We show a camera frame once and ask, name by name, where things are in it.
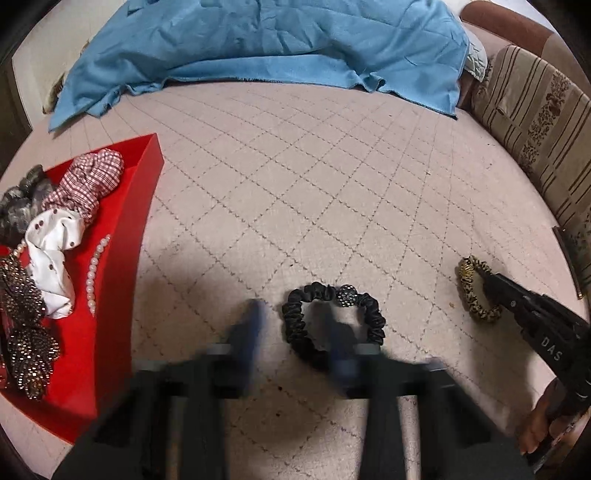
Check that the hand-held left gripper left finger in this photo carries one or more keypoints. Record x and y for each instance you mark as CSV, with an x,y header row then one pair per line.
x,y
249,332

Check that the floral cloth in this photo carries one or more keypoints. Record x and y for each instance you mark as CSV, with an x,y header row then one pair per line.
x,y
53,92

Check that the person's right hand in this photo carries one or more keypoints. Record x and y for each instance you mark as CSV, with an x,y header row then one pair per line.
x,y
535,424

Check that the white dotted scrunchie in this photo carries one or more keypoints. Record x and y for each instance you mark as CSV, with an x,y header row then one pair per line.
x,y
51,277

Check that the black satin scrunchie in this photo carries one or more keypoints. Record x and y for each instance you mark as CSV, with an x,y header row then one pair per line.
x,y
293,323

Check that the leopard print scrunchie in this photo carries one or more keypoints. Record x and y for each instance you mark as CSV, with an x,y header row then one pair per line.
x,y
468,290

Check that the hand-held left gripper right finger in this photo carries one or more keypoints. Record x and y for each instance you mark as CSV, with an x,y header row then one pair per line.
x,y
339,355

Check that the red tray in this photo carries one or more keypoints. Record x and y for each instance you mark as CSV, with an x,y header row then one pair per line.
x,y
115,277

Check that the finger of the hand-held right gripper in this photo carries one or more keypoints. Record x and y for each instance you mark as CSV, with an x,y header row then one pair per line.
x,y
531,318

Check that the blue cloth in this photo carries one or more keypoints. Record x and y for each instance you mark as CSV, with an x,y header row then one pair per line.
x,y
258,41

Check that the pink brown sofa backrest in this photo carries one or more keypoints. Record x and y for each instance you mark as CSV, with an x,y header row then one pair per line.
x,y
517,27

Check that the grey patterned scrunchie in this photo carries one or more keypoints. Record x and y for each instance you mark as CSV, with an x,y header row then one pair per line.
x,y
18,217

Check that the red white checked scrunchie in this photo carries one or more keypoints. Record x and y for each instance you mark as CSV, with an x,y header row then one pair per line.
x,y
87,175

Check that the dark wooden furniture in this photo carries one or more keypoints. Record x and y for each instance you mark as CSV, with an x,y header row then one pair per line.
x,y
11,124

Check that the white quilted cloth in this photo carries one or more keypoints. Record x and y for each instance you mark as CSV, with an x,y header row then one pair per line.
x,y
475,60

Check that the striped beige cushion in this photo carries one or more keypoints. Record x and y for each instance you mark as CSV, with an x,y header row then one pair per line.
x,y
540,106

